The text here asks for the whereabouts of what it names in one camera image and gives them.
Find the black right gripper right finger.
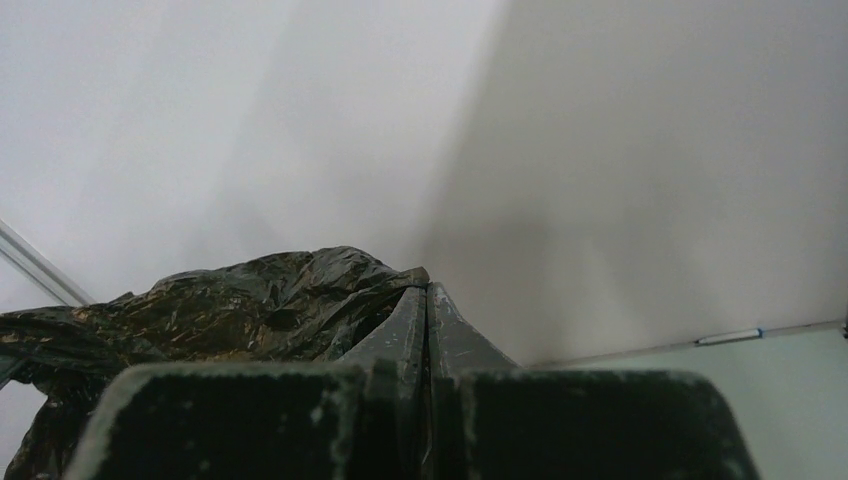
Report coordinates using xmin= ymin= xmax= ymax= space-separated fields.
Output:
xmin=427 ymin=283 xmax=760 ymax=479

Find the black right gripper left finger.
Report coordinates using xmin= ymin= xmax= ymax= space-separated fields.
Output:
xmin=65 ymin=288 xmax=426 ymax=479

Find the black trash bag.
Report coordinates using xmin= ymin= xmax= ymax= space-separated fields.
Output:
xmin=1 ymin=246 xmax=430 ymax=479

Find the left aluminium frame post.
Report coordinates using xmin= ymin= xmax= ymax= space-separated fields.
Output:
xmin=1 ymin=221 xmax=95 ymax=307

